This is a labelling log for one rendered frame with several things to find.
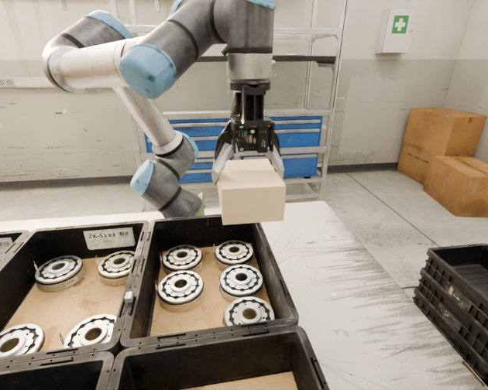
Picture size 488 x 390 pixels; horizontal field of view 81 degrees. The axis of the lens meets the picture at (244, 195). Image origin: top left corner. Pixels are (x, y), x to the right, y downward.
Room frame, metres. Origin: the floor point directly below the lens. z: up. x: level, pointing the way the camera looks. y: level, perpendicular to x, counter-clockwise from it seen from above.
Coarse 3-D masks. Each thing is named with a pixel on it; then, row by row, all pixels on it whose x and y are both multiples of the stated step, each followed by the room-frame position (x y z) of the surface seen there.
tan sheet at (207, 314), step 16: (208, 256) 0.66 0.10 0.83; (160, 272) 0.59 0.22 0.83; (208, 272) 0.59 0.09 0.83; (208, 288) 0.53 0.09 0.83; (208, 304) 0.48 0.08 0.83; (224, 304) 0.48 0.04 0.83; (160, 320) 0.44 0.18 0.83; (176, 320) 0.44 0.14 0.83; (192, 320) 0.44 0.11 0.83; (208, 320) 0.44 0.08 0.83; (224, 320) 0.44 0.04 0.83
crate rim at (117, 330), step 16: (96, 224) 0.66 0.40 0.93; (112, 224) 0.66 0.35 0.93; (128, 224) 0.67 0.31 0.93; (144, 224) 0.66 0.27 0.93; (144, 240) 0.59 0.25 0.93; (0, 272) 0.48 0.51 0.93; (128, 288) 0.43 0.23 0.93; (128, 304) 0.39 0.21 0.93; (112, 336) 0.32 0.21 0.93; (48, 352) 0.29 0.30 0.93; (64, 352) 0.29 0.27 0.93; (80, 352) 0.29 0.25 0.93; (112, 352) 0.30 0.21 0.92
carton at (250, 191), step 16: (240, 160) 0.63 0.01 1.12; (256, 160) 0.63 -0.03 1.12; (224, 176) 0.53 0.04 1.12; (240, 176) 0.53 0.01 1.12; (256, 176) 0.53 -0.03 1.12; (272, 176) 0.53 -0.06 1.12; (224, 192) 0.47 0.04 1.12; (240, 192) 0.48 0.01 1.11; (256, 192) 0.48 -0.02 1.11; (272, 192) 0.49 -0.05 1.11; (224, 208) 0.47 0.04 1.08; (240, 208) 0.48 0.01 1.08; (256, 208) 0.48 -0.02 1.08; (272, 208) 0.49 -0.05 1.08; (224, 224) 0.47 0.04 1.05
